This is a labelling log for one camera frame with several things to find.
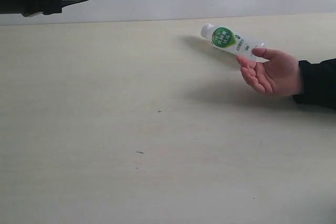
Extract black sleeved forearm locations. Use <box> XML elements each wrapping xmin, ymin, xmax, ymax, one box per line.
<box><xmin>293</xmin><ymin>59</ymin><xmax>335</xmax><ymax>109</ymax></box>

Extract person's open hand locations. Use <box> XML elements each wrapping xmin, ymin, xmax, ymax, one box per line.
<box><xmin>237</xmin><ymin>48</ymin><xmax>302</xmax><ymax>97</ymax></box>

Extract white bottle green round label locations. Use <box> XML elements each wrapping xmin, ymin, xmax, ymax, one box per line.
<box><xmin>201</xmin><ymin>24</ymin><xmax>265</xmax><ymax>62</ymax></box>

